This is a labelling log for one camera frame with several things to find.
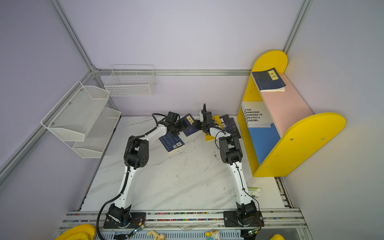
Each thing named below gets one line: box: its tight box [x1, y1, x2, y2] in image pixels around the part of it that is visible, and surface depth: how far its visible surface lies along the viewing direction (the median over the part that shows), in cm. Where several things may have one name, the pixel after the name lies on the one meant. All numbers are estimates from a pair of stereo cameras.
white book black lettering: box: [241, 100, 272, 128], surface depth 98 cm
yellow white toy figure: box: [205, 229, 221, 240], surface depth 69 cm
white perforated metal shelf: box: [41, 80, 111, 142], surface depth 75 cm
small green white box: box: [247, 187, 261, 198], surface depth 80 cm
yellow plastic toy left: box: [54, 224, 96, 240], surface depth 69 cm
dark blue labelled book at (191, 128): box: [180, 113, 200, 137], surface depth 114 cm
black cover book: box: [220, 114, 242, 139], surface depth 114 cm
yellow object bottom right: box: [269, 234, 286, 240], surface depth 68 cm
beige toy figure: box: [147, 230, 166, 240], surface depth 70 cm
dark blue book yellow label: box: [251, 67, 286, 92], surface depth 82 cm
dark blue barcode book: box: [158, 132, 185, 154], surface depth 104 cm
